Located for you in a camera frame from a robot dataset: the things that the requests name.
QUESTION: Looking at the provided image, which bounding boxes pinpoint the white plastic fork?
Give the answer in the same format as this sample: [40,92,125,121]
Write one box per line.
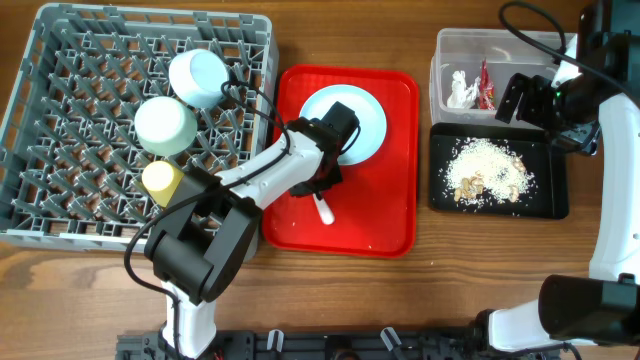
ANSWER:
[313,194,335,225]

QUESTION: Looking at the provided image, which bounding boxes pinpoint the red snack wrapper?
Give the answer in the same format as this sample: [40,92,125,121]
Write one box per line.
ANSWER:
[478,60,495,111]

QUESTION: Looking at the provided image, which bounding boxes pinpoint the light blue bowl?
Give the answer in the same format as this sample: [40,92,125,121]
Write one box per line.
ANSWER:
[169,49,230,109]

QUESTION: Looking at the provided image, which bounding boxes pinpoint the yellow cup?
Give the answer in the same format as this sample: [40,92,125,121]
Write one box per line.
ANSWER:
[141,161,184,207]

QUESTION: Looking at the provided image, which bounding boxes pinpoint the green bowl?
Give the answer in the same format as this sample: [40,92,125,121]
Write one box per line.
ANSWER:
[134,96,197,157]

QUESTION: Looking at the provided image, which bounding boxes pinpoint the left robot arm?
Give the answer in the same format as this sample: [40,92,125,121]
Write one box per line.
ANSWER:
[144,115,360,359]

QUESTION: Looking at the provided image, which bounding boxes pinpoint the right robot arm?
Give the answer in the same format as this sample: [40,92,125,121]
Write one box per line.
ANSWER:
[485,28,639,355]

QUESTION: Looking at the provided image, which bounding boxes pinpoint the grey dishwasher rack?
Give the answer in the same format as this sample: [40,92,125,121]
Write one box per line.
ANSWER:
[1,3,279,252]

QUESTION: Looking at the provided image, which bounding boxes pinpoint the red plastic tray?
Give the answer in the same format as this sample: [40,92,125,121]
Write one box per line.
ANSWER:
[262,65,420,258]

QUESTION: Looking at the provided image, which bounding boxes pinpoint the light blue plate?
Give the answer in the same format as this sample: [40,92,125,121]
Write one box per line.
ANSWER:
[299,84,387,166]

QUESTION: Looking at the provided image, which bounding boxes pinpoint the crumpled white tissue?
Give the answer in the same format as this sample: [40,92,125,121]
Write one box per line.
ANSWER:
[446,71,481,109]

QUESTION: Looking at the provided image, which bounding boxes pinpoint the clear plastic bin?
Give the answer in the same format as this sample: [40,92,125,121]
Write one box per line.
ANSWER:
[429,28,558,127]

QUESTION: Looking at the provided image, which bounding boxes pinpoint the rice and food scraps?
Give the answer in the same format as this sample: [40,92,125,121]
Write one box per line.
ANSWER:
[436,137,537,211]

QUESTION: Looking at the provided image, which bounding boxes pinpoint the black plastic tray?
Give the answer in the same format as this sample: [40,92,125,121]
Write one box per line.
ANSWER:
[429,122,569,219]

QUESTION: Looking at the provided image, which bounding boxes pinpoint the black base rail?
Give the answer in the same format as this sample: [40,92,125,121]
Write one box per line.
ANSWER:
[115,327,576,360]

